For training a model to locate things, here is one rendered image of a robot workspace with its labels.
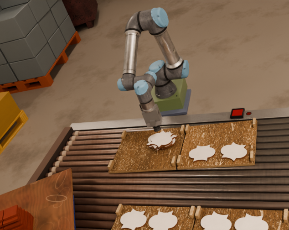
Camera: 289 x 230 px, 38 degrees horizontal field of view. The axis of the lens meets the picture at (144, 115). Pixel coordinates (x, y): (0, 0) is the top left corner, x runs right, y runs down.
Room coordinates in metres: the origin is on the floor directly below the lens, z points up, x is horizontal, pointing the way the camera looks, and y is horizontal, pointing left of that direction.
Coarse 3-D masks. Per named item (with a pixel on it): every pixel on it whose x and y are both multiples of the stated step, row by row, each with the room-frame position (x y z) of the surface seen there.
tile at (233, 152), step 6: (234, 144) 1.69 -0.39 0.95; (222, 150) 1.68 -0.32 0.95; (228, 150) 1.67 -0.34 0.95; (234, 150) 1.65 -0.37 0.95; (240, 150) 1.63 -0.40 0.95; (246, 150) 1.62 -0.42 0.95; (222, 156) 1.64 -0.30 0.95; (228, 156) 1.62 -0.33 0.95; (234, 156) 1.61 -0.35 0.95; (240, 156) 1.59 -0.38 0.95
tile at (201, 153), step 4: (196, 148) 1.78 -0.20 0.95; (200, 148) 1.77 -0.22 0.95; (204, 148) 1.75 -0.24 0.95; (208, 148) 1.74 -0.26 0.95; (212, 148) 1.73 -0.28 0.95; (192, 152) 1.76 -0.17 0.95; (196, 152) 1.75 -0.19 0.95; (200, 152) 1.74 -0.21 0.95; (204, 152) 1.72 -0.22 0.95; (208, 152) 1.71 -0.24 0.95; (212, 152) 1.70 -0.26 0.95; (192, 156) 1.73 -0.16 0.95; (196, 156) 1.72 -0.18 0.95; (200, 156) 1.71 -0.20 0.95; (204, 156) 1.70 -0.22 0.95; (208, 156) 1.68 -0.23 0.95; (212, 156) 1.68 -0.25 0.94; (196, 160) 1.69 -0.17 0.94; (200, 160) 1.68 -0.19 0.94; (204, 160) 1.67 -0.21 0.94
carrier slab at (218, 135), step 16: (192, 128) 1.98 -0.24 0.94; (208, 128) 1.92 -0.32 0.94; (224, 128) 1.87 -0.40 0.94; (240, 128) 1.81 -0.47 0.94; (256, 128) 1.76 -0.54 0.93; (192, 144) 1.84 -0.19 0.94; (208, 144) 1.79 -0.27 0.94; (224, 144) 1.74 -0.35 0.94; (240, 144) 1.69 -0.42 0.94; (192, 160) 1.71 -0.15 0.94; (208, 160) 1.67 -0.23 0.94; (224, 160) 1.62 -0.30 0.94; (240, 160) 1.57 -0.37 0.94
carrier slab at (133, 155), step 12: (132, 132) 2.18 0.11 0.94; (144, 132) 2.13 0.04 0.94; (156, 132) 2.08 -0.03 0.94; (180, 132) 1.99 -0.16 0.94; (120, 144) 2.11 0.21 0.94; (132, 144) 2.06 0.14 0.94; (144, 144) 2.01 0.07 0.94; (180, 144) 1.88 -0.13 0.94; (120, 156) 1.99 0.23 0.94; (132, 156) 1.95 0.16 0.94; (144, 156) 1.90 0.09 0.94; (156, 156) 1.86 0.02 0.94; (168, 156) 1.82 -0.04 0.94; (120, 168) 1.88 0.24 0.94; (132, 168) 1.84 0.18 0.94; (144, 168) 1.80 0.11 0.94; (156, 168) 1.76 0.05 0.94; (168, 168) 1.73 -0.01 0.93
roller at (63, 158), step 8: (256, 152) 1.60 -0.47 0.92; (264, 152) 1.58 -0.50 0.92; (272, 152) 1.56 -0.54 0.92; (280, 152) 1.54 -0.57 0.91; (288, 152) 1.52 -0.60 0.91; (56, 160) 2.25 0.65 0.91; (64, 160) 2.21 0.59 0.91; (72, 160) 2.18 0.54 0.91; (80, 160) 2.15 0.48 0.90; (88, 160) 2.12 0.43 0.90; (96, 160) 2.09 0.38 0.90
